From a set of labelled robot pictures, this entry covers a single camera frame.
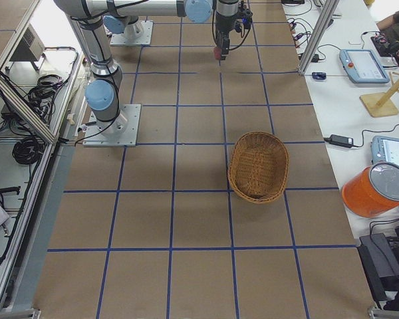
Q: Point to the blue teach pendant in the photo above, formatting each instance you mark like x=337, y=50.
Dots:
x=384, y=148
x=363, y=66

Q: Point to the red apple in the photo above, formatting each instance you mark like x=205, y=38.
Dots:
x=217, y=53

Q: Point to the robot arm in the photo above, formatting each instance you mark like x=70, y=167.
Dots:
x=197, y=12
x=102, y=94

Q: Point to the small blue device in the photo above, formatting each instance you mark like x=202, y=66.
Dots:
x=319, y=75

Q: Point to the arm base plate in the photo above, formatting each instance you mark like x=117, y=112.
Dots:
x=123, y=132
x=134, y=34

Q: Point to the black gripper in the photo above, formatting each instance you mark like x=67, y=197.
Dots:
x=223, y=23

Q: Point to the black power adapter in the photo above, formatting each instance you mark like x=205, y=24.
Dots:
x=341, y=141

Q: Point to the wooden stand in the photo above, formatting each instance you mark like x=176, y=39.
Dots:
x=380, y=104

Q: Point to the wicker basket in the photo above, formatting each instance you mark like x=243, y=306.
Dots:
x=259, y=166

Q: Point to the orange bucket with lid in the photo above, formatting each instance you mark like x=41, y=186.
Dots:
x=373, y=191

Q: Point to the aluminium frame post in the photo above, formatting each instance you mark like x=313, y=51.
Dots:
x=319, y=30

